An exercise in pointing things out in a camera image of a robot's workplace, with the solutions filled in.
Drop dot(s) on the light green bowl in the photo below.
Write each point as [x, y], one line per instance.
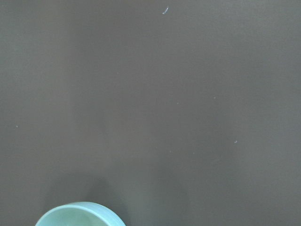
[80, 214]

